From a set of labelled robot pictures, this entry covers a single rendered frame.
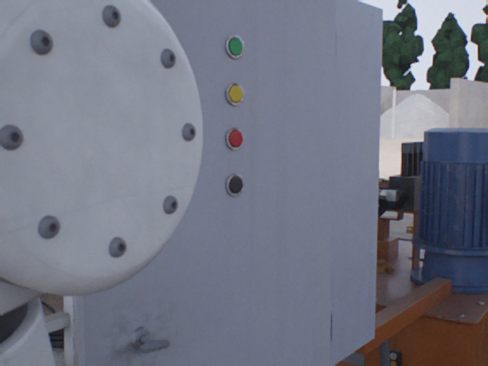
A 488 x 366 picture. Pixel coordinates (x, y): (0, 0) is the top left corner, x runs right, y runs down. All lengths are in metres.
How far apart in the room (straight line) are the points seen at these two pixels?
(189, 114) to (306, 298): 0.73
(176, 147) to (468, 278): 1.51
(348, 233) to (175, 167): 0.84
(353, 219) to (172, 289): 0.39
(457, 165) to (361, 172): 0.61
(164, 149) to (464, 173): 1.45
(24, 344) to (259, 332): 0.67
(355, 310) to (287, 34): 0.50
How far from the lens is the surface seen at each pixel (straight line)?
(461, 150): 1.57
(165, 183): 0.15
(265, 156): 0.78
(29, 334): 0.17
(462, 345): 1.44
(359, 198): 1.00
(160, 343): 0.68
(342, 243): 0.97
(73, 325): 2.58
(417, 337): 1.46
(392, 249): 1.89
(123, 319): 0.69
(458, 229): 1.60
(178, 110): 0.16
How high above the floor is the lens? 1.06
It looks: 6 degrees down
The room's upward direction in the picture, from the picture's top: straight up
